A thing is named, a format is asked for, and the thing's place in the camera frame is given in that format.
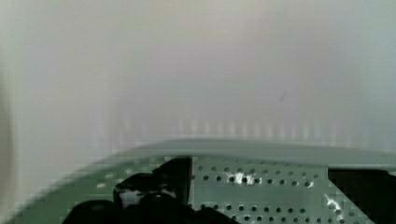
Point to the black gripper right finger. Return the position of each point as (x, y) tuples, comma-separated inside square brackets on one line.
[(372, 191)]

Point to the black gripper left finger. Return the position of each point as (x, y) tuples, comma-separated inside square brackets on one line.
[(158, 197)]

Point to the green oval plastic strainer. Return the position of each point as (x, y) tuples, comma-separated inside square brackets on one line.
[(251, 182)]

